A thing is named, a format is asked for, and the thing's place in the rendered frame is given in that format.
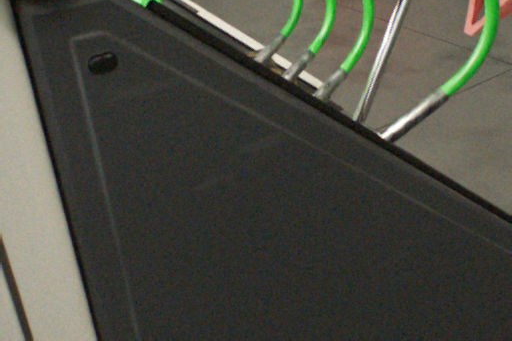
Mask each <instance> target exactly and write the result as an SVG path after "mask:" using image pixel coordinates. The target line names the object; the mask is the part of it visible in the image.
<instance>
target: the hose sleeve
mask: <svg viewBox="0 0 512 341"><path fill-rule="evenodd" d="M449 99H450V98H449V96H448V95H447V94H446V93H445V91H444V90H443V89H442V88H441V87H438V88H436V89H435V90H434V91H433V92H431V93H429V95H427V96H426V97H424V98H423V99H422V100H421V101H420V102H418V103H417V104H416V105H414V106H413V107H412V108H411V109H409V110H408V111H407V112H405V113H404V114H403V115H402V116H400V117H399V118H398V119H396V120H394V122H393V123H391V124H389V125H388V126H387V127H386V128H385V129H383V130H382V131H381V134H380V135H381V136H382V137H383V138H385V139H386V140H388V141H390V142H391V143H395V142H396V141H397V140H398V139H401V137H402V136H404V135H406V134H407V133H408V132H409V131H410V130H412V129H413V128H414V127H415V126H417V125H418V124H419V123H421V122H422V121H423V120H425V119H426V118H427V117H429V116H430V115H431V114H432V113H435V112H436V110H438V109H439V108H441V107H442V106H443V105H444V104H445V103H447V102H448V101H449Z"/></svg>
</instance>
